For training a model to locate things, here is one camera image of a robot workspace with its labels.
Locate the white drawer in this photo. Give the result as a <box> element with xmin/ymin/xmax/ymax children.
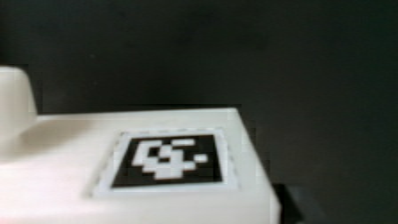
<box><xmin>0</xmin><ymin>66</ymin><xmax>281</xmax><ymax>224</ymax></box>

